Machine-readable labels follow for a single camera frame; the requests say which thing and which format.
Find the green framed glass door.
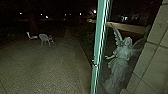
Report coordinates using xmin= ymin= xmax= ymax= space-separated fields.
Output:
xmin=89 ymin=0 xmax=112 ymax=94

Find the white plastic patio chair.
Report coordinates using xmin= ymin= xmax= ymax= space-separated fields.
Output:
xmin=38 ymin=33 xmax=55 ymax=48
xmin=26 ymin=31 xmax=38 ymax=41

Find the silver door handle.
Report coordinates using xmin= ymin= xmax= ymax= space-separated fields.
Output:
xmin=90 ymin=59 xmax=100 ymax=69

